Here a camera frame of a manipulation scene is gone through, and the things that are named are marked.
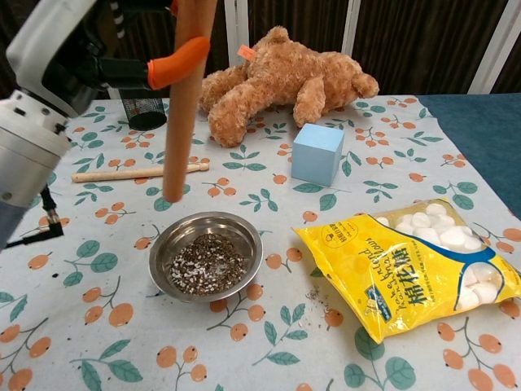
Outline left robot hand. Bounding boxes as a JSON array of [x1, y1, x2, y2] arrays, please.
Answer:
[[6, 0, 211, 119]]

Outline black mesh pen holder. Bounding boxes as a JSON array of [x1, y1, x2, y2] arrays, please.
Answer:
[[121, 86, 169, 132]]

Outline light blue cube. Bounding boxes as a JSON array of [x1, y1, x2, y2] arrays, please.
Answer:
[[291, 123, 346, 187]]

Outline white frame post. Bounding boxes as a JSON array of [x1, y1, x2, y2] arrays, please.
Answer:
[[467, 0, 512, 94], [340, 0, 362, 54], [225, 0, 250, 68]]

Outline thick brown wooden rolling pin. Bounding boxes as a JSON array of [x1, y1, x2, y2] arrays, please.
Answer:
[[162, 0, 219, 204]]

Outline yellow marshmallow bag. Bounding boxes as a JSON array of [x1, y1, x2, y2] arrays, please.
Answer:
[[292, 198, 521, 345]]

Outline black cable with plug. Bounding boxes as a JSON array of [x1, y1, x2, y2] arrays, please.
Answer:
[[2, 185, 65, 249]]

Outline brown and white granules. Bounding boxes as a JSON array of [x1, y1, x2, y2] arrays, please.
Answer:
[[169, 232, 247, 292]]

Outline round stainless steel bowl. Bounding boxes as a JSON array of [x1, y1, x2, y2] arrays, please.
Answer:
[[148, 210, 265, 303]]

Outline thin wooden stick with knob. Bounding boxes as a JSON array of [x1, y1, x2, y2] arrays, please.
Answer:
[[71, 160, 211, 183]]

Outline floral print tablecloth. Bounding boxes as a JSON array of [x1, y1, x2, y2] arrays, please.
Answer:
[[0, 94, 521, 391]]

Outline brown plush teddy bear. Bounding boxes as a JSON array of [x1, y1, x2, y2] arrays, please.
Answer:
[[198, 25, 380, 148]]

